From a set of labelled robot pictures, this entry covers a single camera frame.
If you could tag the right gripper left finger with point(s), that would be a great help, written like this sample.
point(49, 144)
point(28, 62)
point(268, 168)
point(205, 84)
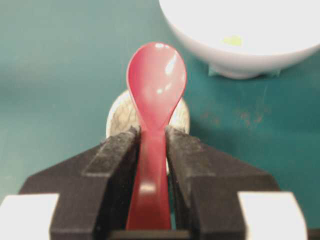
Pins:
point(82, 198)

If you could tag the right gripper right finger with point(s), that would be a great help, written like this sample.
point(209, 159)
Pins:
point(219, 197)

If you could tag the red plastic spoon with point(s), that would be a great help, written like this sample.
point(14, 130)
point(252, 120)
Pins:
point(156, 78)

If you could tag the yellow hexagonal prism block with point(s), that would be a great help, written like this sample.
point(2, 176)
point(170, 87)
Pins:
point(233, 40)

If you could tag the round spoon rest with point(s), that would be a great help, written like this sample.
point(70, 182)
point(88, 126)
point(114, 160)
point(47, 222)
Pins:
point(120, 117)

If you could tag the white bowl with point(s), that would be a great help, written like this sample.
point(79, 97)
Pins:
point(276, 34)

